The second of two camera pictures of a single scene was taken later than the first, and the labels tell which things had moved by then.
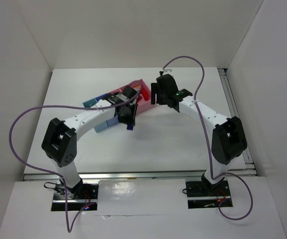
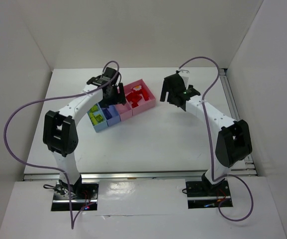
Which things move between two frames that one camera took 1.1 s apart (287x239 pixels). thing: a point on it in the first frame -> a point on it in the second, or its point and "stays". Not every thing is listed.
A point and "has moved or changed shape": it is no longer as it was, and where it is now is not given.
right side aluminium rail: [231, 96] stays
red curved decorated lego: [138, 87] stays
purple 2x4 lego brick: [130, 127] has moved or changed shape
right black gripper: [154, 92] -> [169, 87]
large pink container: [144, 100] stays
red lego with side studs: [145, 95] stays
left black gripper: [129, 118] -> [117, 97]
